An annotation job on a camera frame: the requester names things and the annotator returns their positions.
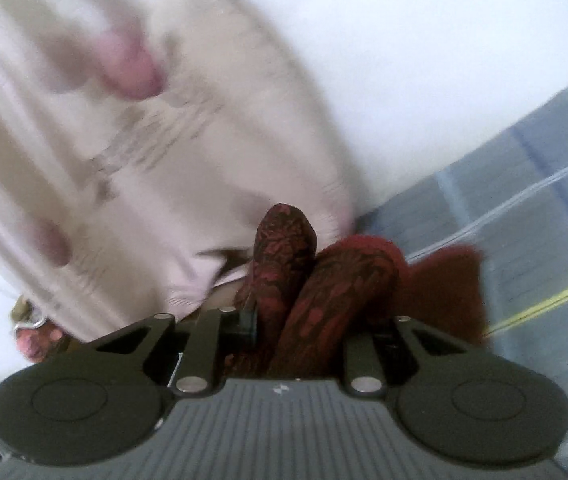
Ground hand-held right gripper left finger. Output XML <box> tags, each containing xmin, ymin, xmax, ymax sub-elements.
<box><xmin>82</xmin><ymin>309</ymin><xmax>259</xmax><ymax>396</ymax></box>

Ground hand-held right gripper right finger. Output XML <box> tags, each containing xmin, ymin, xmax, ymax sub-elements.
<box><xmin>341</xmin><ymin>315</ymin><xmax>482</xmax><ymax>396</ymax></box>

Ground maroon knit sweater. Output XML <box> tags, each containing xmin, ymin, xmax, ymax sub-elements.
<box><xmin>222</xmin><ymin>203</ymin><xmax>491</xmax><ymax>378</ymax></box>

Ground pink floral object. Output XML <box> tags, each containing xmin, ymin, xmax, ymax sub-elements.
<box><xmin>10</xmin><ymin>294</ymin><xmax>71</xmax><ymax>364</ymax></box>

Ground blue plaid bed sheet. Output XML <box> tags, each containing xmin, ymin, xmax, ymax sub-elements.
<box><xmin>364</xmin><ymin>74</ymin><xmax>568</xmax><ymax>466</ymax></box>

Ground beige leaf print curtain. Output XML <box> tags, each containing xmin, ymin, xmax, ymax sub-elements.
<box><xmin>0</xmin><ymin>0</ymin><xmax>365</xmax><ymax>341</ymax></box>

